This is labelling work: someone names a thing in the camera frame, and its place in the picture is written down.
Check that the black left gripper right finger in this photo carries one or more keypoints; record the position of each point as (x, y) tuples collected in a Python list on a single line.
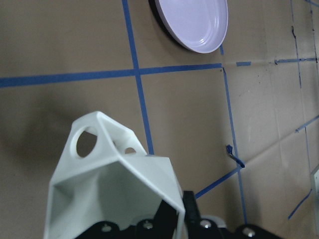
[(192, 215)]

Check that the white faceted cup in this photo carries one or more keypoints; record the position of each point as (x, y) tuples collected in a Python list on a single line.
[(104, 174)]

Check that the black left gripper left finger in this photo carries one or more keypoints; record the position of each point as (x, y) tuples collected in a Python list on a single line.
[(164, 222)]

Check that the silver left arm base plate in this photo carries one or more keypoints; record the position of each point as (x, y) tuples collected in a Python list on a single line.
[(315, 180)]

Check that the lavender plate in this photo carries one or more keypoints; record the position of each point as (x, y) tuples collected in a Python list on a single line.
[(198, 25)]

